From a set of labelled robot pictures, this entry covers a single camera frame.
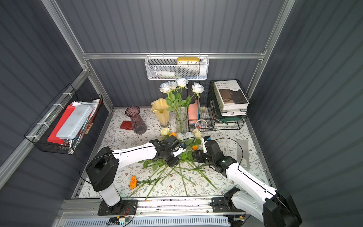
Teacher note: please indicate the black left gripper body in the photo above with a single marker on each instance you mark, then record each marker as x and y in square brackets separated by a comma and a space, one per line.
[172, 158]

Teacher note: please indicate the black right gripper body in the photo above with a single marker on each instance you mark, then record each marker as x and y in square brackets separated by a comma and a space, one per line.
[200, 157]

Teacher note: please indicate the white rose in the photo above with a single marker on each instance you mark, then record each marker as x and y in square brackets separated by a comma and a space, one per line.
[181, 103]
[196, 89]
[165, 89]
[174, 101]

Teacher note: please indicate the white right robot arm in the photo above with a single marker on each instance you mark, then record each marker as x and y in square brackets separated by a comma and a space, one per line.
[272, 207]

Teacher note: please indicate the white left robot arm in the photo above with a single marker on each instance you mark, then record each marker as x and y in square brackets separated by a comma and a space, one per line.
[102, 169]

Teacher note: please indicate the cream rose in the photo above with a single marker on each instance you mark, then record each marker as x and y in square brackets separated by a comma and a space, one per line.
[165, 131]

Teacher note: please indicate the clear glass vase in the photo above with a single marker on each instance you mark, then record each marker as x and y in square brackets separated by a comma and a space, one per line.
[182, 125]

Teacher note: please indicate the purple glass vase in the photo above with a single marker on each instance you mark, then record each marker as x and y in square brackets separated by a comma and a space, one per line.
[138, 125]

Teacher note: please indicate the masking tape roll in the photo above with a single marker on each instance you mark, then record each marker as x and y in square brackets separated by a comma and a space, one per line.
[201, 124]

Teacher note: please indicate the yellow ruffled vase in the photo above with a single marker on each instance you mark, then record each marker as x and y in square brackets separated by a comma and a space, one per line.
[159, 108]

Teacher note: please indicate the red wallet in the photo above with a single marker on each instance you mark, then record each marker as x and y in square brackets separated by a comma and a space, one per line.
[127, 125]

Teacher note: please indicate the orange flower lower left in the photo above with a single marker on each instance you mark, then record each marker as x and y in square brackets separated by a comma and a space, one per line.
[133, 183]

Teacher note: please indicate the grey flat card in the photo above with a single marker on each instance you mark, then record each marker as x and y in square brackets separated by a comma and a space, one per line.
[243, 154]

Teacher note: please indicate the white hardcover book stack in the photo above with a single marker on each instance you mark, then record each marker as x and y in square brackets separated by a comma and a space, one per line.
[230, 97]

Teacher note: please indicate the white plastic case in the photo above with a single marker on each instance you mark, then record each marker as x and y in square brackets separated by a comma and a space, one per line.
[74, 123]

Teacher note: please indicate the red folder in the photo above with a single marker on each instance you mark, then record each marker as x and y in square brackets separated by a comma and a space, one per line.
[53, 138]

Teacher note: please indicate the black wire desk organizer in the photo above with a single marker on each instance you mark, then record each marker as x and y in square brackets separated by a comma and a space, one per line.
[206, 112]

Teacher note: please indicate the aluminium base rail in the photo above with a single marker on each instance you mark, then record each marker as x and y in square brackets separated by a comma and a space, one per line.
[204, 211]

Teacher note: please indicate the white wire wall basket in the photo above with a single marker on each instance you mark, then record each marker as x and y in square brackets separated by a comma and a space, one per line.
[164, 68]

